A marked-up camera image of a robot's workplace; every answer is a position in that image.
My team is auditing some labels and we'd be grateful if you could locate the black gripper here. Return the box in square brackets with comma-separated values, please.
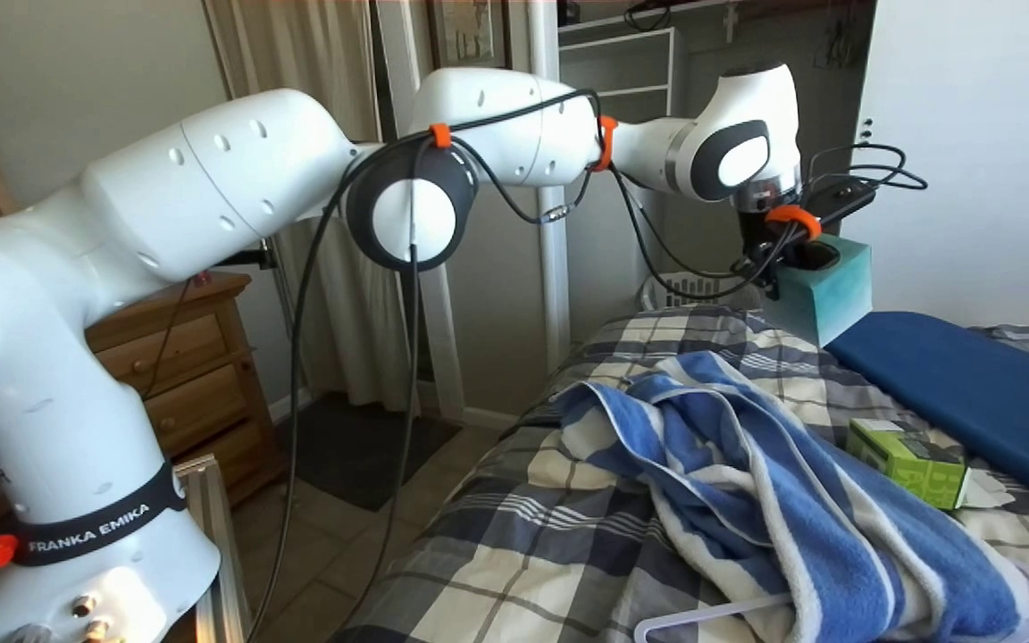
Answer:
[738, 205, 844, 303]

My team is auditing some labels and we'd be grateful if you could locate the light blue tissue box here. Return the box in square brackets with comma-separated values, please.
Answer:
[770, 231, 876, 350]

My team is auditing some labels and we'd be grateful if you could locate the small green box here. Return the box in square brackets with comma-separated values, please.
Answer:
[844, 413, 975, 515]

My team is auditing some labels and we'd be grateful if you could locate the white laundry basket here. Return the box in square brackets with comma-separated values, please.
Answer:
[634, 269, 769, 317]

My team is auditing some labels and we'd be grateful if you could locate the blue white striped towel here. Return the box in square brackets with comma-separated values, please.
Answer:
[550, 347, 1029, 643]

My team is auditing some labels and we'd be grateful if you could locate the blue plaid duvet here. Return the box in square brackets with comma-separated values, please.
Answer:
[333, 301, 1029, 643]

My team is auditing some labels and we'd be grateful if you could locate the beige curtain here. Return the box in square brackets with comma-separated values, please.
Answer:
[199, 0, 448, 422]

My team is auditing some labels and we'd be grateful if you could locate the dark floor mat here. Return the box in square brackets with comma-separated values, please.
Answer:
[277, 390, 465, 517]

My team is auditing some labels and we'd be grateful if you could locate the wooden drawer dresser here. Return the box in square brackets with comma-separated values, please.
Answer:
[0, 269, 288, 577]

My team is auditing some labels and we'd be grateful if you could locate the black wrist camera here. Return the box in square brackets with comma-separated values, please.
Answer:
[789, 173, 882, 231]

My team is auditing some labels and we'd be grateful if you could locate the white closet frame post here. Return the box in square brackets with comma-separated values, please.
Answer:
[499, 0, 579, 382]

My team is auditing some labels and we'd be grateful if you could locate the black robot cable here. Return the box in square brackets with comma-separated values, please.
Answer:
[245, 140, 375, 635]
[340, 243, 425, 628]

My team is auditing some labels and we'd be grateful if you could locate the framed wall picture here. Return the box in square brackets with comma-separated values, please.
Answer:
[420, 0, 513, 70]

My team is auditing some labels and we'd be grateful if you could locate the white rail frame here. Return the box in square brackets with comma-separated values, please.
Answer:
[171, 453, 257, 643]

